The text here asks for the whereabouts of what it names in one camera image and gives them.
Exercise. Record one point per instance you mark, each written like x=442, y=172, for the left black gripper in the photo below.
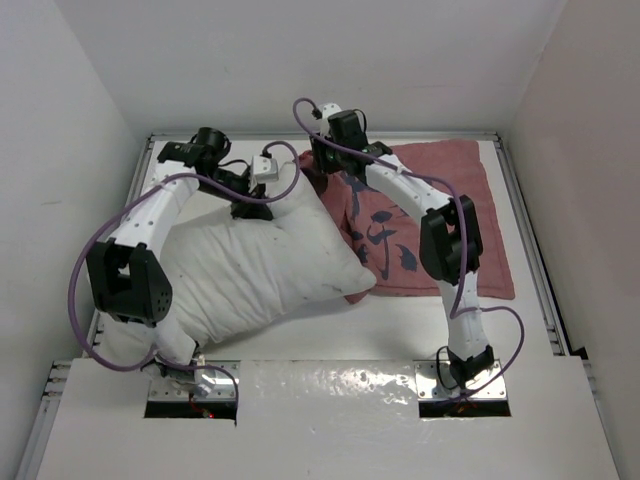
x=251, y=210

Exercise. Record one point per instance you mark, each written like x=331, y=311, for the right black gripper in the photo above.
x=321, y=161

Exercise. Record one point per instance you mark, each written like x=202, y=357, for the white pillow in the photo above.
x=233, y=276

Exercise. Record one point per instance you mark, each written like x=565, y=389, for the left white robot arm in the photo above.
x=127, y=280

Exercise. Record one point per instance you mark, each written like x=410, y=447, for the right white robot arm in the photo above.
x=449, y=245

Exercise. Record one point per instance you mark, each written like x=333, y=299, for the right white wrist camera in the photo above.
x=322, y=113

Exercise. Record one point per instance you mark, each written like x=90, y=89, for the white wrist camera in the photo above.
x=322, y=113
x=263, y=169

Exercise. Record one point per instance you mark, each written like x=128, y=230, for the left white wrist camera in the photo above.
x=263, y=169

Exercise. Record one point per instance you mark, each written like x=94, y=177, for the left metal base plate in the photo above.
x=217, y=383

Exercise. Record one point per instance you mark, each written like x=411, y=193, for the metal base plate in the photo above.
x=217, y=383
x=434, y=383

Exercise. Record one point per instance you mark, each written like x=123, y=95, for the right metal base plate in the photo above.
x=434, y=383

